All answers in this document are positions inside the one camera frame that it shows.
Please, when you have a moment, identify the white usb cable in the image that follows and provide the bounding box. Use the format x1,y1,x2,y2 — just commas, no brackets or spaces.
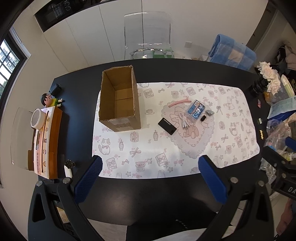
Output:
178,112,191,130

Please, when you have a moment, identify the black rectangular device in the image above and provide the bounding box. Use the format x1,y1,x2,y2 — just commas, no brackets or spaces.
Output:
158,118,177,135

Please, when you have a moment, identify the pink hair clip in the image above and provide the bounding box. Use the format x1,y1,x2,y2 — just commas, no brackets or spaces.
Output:
168,99,192,108

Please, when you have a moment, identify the clear plastic bags pile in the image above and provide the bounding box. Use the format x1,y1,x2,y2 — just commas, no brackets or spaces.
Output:
259,117,295,183

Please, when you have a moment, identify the orange printed carton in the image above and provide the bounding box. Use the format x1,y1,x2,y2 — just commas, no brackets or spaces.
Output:
28,106,62,179

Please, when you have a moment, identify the white rose bouquet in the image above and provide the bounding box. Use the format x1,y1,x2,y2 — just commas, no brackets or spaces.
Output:
257,61,280,95

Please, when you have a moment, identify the small grey clip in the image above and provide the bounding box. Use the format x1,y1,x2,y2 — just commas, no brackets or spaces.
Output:
205,110,214,116

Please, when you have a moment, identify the pink patterned table mat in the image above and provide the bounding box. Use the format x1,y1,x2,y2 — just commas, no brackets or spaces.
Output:
92,82,260,179

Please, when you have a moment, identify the open cardboard box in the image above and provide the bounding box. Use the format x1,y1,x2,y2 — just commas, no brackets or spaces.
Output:
98,65,141,132

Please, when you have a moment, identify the white tape roll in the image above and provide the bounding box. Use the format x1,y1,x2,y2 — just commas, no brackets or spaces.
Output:
30,108,46,130

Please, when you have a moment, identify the blue labelled plastic packet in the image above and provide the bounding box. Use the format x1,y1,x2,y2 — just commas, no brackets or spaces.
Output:
186,100,205,120

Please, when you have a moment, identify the cartoon boy figurine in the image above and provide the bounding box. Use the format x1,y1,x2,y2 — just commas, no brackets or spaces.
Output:
41,93,64,108

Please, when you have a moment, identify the black power adapter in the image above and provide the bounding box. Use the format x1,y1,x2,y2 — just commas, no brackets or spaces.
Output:
49,84,63,97

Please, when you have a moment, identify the blue checked folded towel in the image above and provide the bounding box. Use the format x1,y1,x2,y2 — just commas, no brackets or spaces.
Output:
207,34,257,71

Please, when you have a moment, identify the green box behind chair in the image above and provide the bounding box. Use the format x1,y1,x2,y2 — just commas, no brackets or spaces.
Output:
152,48,174,59

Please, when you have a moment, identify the clear acrylic chair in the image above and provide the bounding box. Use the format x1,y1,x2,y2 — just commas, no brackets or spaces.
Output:
124,11,173,60

